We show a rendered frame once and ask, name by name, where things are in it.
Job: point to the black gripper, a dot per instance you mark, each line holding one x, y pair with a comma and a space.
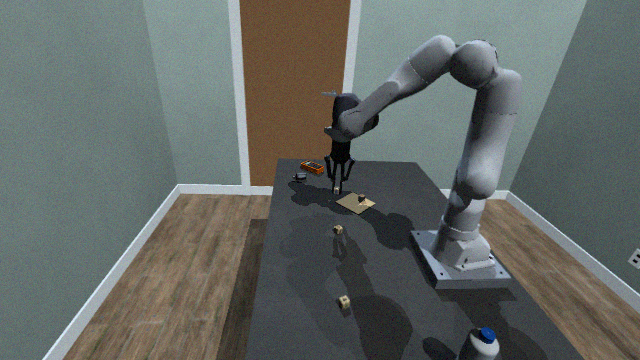
339, 147

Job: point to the beige mat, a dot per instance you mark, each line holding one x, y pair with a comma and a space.
352, 203

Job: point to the orange digital multimeter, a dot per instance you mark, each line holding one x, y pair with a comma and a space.
310, 166

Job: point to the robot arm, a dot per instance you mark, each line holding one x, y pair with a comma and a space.
474, 64

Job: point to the grey bottle with blue cap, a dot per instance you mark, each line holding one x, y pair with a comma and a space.
480, 344

